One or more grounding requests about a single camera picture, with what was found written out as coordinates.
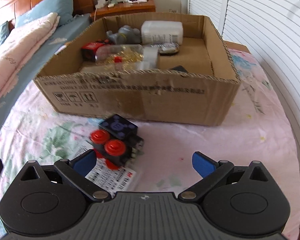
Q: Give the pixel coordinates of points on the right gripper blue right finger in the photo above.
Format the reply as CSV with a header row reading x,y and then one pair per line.
x,y
213,175

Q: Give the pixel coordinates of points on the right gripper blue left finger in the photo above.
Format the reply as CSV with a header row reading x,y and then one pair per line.
x,y
73,173

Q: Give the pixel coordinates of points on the black toy train red wheels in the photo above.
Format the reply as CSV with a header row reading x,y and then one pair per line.
x,y
116,141

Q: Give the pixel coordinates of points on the clear capsule bottle silver cap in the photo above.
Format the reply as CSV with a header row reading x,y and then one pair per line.
x,y
127,57

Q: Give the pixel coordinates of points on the red toy truck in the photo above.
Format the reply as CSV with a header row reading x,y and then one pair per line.
x,y
89,50

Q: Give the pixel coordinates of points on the correction tape dispenser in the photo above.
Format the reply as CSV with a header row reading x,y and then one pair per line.
x,y
165,48

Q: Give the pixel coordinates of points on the grey rhino toy figure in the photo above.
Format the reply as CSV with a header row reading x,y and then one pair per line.
x,y
125,35

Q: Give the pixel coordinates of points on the white medical swab box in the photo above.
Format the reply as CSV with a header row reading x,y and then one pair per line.
x,y
162,31

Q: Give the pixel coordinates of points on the clear plastic tube container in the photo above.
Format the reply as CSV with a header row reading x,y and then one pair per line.
x,y
92,67

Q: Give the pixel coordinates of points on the white labelled flat package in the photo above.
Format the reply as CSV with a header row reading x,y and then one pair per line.
x,y
113,181

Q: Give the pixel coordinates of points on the pink floral table cloth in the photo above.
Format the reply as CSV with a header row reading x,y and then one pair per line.
x,y
255,128

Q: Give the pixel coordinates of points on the pink floral quilt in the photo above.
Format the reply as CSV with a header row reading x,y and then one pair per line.
x,y
20,46

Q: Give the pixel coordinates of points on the brown cardboard box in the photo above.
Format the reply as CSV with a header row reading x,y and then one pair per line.
x,y
202,97

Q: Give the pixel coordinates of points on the blue bed sheet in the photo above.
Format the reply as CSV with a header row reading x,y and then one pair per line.
x,y
63,34

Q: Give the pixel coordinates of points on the wooden nightstand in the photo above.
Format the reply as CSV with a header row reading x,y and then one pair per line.
x,y
123,9

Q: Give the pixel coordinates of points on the white louvred closet doors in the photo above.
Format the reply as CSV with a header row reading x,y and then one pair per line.
x,y
271,31

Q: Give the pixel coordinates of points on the white power strip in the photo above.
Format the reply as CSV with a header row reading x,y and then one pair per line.
x,y
101,4

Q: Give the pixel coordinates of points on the wall power socket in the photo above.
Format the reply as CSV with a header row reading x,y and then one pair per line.
x,y
173,10

